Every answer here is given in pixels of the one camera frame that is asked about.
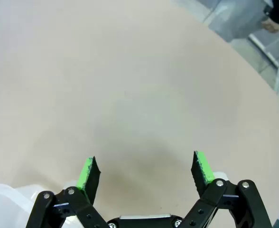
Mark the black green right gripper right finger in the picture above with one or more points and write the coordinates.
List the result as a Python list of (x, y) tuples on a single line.
[(203, 171)]

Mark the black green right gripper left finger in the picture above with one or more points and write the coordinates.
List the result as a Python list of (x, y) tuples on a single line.
[(82, 175)]

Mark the person's left hand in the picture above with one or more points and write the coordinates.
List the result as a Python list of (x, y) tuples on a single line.
[(271, 25)]

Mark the empty clear plastic container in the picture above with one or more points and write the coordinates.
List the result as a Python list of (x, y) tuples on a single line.
[(9, 202)]

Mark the grey metal frame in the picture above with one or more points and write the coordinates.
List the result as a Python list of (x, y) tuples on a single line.
[(267, 51)]

